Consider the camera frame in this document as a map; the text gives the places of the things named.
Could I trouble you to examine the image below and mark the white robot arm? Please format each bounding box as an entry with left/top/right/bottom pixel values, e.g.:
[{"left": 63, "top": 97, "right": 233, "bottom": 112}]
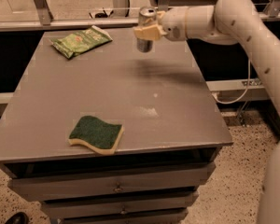
[{"left": 134, "top": 0, "right": 280, "bottom": 224}]

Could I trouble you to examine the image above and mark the middle grey drawer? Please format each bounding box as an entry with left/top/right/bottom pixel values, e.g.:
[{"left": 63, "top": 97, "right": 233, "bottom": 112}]
[{"left": 41, "top": 191, "right": 199, "bottom": 218}]

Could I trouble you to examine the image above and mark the grey metal railing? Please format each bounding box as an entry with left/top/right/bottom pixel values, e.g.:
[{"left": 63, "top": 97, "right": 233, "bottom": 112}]
[{"left": 0, "top": 0, "right": 280, "bottom": 31}]

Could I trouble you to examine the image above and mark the grey drawer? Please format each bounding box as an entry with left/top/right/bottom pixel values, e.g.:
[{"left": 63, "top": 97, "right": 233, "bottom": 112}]
[
  {"left": 41, "top": 191, "right": 199, "bottom": 218},
  {"left": 8, "top": 162, "right": 216, "bottom": 202},
  {"left": 61, "top": 208, "right": 188, "bottom": 224}
]

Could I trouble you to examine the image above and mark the silver blue redbull can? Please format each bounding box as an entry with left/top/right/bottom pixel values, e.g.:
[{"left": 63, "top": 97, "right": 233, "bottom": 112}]
[{"left": 136, "top": 7, "right": 157, "bottom": 52}]

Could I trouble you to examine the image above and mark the white cable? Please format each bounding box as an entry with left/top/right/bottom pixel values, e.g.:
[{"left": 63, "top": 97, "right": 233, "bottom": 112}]
[{"left": 212, "top": 59, "right": 253, "bottom": 105}]

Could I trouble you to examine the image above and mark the grey drawer cabinet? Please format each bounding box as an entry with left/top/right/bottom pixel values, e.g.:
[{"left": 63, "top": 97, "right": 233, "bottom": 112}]
[{"left": 0, "top": 28, "right": 232, "bottom": 224}]

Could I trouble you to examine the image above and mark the black shoe tip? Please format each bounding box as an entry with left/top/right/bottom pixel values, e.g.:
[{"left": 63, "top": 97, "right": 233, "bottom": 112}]
[{"left": 5, "top": 212, "right": 29, "bottom": 224}]

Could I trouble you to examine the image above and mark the bottom grey drawer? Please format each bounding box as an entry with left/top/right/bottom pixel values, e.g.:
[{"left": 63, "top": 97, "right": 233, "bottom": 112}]
[{"left": 61, "top": 208, "right": 188, "bottom": 224}]

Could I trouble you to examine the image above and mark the green yellow sponge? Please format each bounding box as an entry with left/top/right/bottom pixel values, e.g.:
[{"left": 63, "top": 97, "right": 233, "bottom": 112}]
[{"left": 68, "top": 116, "right": 124, "bottom": 155}]

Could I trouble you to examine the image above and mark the top grey drawer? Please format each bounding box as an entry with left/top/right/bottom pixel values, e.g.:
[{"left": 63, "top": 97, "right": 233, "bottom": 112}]
[{"left": 8, "top": 162, "right": 216, "bottom": 202}]

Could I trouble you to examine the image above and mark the green jalapeno chip bag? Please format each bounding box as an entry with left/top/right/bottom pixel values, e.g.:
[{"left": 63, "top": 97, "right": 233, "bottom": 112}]
[{"left": 50, "top": 25, "right": 112, "bottom": 60}]

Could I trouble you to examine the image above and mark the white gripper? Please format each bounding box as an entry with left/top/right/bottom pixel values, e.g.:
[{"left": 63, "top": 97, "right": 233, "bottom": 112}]
[{"left": 133, "top": 7, "right": 188, "bottom": 41}]

